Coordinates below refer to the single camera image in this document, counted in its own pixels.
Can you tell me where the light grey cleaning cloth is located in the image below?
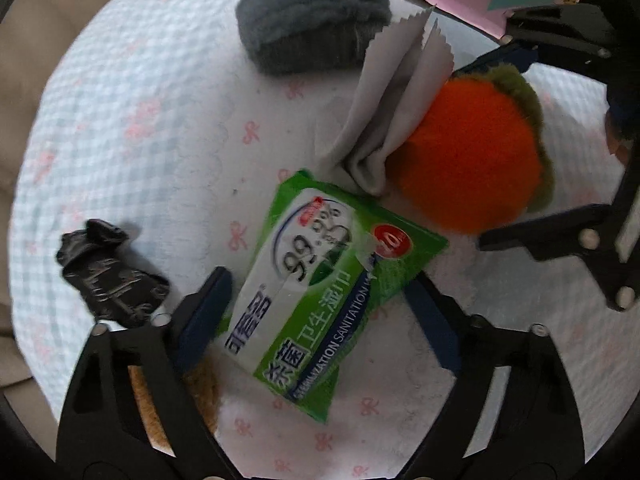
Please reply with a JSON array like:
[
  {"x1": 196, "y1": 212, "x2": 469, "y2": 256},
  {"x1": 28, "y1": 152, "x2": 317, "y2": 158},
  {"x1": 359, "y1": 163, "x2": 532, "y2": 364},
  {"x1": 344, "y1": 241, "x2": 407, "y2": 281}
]
[{"x1": 315, "y1": 5, "x2": 456, "y2": 197}]

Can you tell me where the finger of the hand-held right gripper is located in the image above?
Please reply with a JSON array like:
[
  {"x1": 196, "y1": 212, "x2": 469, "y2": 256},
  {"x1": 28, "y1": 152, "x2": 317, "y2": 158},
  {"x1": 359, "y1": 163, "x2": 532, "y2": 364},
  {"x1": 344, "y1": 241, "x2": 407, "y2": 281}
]
[
  {"x1": 450, "y1": 4, "x2": 617, "y2": 80},
  {"x1": 477, "y1": 203, "x2": 640, "y2": 314}
]

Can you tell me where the black crumpled plastic bag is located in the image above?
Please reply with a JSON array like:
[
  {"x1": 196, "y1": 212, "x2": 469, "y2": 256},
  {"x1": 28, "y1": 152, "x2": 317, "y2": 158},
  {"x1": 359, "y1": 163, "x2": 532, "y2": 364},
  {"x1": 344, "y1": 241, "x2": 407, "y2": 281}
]
[{"x1": 56, "y1": 219, "x2": 171, "y2": 330}]

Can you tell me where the brown fuzzy pad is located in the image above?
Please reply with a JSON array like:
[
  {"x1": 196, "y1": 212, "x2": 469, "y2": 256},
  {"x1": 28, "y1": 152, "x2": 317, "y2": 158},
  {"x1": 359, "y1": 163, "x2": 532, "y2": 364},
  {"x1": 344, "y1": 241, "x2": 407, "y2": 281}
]
[{"x1": 127, "y1": 352, "x2": 222, "y2": 457}]

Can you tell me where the white bow-print blanket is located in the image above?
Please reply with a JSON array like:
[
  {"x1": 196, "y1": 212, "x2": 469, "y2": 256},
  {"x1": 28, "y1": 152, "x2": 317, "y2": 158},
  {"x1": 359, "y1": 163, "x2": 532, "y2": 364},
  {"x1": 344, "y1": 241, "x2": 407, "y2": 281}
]
[{"x1": 7, "y1": 0, "x2": 633, "y2": 480}]

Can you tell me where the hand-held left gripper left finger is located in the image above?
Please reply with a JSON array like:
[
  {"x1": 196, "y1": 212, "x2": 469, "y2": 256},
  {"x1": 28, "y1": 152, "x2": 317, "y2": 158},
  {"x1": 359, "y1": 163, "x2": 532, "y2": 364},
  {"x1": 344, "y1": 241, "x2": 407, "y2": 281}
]
[{"x1": 55, "y1": 266, "x2": 234, "y2": 480}]

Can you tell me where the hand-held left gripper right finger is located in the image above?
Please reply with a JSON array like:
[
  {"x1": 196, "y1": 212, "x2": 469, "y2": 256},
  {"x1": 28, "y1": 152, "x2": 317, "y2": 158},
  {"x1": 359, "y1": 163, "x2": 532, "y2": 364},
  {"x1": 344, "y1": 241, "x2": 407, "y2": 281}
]
[{"x1": 402, "y1": 272, "x2": 587, "y2": 480}]

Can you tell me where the orange plush fruit toy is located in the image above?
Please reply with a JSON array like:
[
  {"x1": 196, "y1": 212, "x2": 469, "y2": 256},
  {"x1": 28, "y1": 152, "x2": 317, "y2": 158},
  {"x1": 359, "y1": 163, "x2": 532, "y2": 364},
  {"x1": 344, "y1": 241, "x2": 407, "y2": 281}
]
[{"x1": 387, "y1": 62, "x2": 557, "y2": 235}]

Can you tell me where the green wet wipes packet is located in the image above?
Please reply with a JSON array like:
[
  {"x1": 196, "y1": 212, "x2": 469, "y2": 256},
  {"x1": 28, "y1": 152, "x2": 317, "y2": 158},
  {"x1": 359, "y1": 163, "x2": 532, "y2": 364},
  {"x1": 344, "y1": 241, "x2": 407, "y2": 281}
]
[{"x1": 220, "y1": 170, "x2": 449, "y2": 423}]

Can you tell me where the dark grey plush hat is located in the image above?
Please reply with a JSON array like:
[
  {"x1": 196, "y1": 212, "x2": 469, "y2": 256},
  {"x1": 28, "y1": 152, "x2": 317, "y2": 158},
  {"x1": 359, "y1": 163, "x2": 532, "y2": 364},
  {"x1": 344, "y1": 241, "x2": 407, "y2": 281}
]
[{"x1": 235, "y1": 0, "x2": 393, "y2": 77}]

